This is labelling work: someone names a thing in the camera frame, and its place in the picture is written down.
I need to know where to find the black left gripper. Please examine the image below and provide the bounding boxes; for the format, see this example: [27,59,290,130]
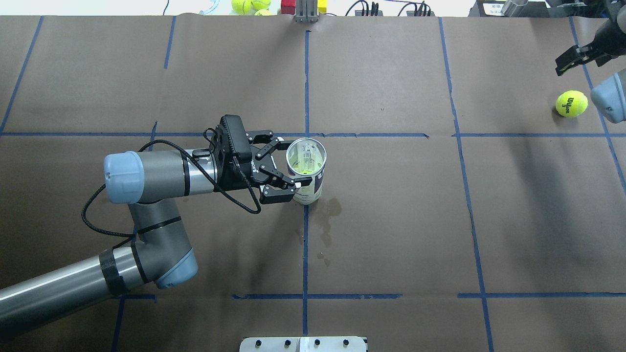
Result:
[211,130,313,204]

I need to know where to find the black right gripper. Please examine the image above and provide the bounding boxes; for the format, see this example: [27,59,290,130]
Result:
[555,17,626,76]

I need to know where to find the white tennis ball can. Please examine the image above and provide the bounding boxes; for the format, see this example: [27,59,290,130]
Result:
[286,137,327,205]

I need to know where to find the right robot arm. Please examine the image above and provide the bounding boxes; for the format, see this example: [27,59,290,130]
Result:
[555,0,626,123]

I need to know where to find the spare tennis ball three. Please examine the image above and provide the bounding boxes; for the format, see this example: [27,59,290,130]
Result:
[254,9,274,16]

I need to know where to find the spare tennis ball two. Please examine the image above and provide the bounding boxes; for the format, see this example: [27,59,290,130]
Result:
[251,0,272,11]

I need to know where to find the red cube block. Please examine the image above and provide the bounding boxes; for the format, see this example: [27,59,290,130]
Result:
[280,0,296,15]

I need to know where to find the yellow cube block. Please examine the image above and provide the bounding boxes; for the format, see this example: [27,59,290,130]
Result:
[317,0,328,14]

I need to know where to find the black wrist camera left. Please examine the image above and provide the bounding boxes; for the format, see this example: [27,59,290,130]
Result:
[212,114,252,161]

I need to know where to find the white camera mast with base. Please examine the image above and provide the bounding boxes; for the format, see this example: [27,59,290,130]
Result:
[239,336,369,352]

